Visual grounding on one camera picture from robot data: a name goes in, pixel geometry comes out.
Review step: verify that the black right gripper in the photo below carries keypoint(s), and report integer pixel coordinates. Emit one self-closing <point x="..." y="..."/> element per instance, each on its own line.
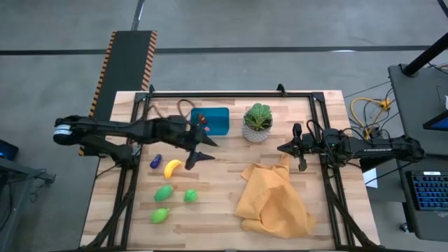
<point x="311" y="143"/>

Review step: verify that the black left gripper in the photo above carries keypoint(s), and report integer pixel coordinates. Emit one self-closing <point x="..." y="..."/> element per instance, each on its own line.
<point x="175" y="131"/>

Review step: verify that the yellow toy banana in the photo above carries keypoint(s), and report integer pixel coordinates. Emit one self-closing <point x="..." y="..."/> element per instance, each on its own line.
<point x="169" y="170"/>

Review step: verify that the purple toy eggplant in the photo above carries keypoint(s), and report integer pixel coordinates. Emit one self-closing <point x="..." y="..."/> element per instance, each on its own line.
<point x="155" y="161"/>

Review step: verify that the green toy mango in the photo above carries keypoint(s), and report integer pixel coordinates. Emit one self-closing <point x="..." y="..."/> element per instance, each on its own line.
<point x="159" y="216"/>
<point x="163" y="193"/>
<point x="190" y="196"/>

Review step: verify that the orange waffle cloth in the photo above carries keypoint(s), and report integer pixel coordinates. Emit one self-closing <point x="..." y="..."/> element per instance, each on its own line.
<point x="269" y="199"/>

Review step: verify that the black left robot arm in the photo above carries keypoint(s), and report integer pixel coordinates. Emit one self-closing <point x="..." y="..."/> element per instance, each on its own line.
<point x="112" y="127"/>

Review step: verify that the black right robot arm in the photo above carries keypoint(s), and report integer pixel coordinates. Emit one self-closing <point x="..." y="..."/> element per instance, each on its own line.
<point x="385" y="148"/>

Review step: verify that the teal plastic tupperware container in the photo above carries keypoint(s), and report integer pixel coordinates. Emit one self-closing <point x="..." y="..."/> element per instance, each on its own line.
<point x="218" y="119"/>

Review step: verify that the potted plant in patterned pot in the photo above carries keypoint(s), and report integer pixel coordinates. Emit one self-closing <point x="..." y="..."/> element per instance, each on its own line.
<point x="258" y="119"/>

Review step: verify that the white paper sheet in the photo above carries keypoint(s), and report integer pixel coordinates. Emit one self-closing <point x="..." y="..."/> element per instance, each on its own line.
<point x="370" y="178"/>

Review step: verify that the black ramp with hazard stripes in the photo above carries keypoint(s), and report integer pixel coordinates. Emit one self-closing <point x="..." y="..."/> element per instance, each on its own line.
<point x="126" y="63"/>

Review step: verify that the grey side desk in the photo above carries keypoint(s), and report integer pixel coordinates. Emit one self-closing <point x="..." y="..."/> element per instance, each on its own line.
<point x="416" y="101"/>

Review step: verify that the backlit computer keyboard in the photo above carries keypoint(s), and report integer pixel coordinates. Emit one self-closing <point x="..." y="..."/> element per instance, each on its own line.
<point x="430" y="190"/>

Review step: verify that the grey keyboard desk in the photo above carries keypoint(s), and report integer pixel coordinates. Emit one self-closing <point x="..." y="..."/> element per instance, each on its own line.
<point x="420" y="224"/>

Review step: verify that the flat computer monitor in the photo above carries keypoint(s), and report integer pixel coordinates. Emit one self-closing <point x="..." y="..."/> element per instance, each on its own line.
<point x="441" y="123"/>

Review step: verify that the grey metal stand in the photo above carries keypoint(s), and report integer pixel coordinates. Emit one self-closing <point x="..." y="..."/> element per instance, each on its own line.
<point x="14" y="196"/>

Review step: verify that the blue-lit dark device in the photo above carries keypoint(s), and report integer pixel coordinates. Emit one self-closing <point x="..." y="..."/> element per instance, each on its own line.
<point x="7" y="150"/>

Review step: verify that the black aluminium rig frame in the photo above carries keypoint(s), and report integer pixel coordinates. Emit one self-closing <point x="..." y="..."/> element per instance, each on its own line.
<point x="245" y="94"/>

